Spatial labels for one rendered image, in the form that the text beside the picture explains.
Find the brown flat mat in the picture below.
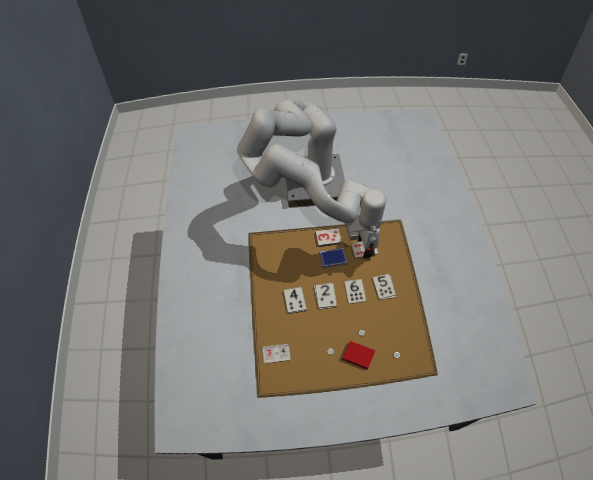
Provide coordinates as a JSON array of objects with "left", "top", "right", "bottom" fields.
[{"left": 252, "top": 222, "right": 434, "bottom": 394}]

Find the red flat square block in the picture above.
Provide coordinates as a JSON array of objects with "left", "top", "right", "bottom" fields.
[{"left": 342, "top": 341, "right": 375, "bottom": 370}]

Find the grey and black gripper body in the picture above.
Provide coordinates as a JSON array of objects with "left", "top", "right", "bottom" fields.
[{"left": 359, "top": 227, "right": 380, "bottom": 250}]

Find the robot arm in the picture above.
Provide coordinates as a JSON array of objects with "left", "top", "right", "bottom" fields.
[{"left": 237, "top": 99, "right": 386, "bottom": 241}]

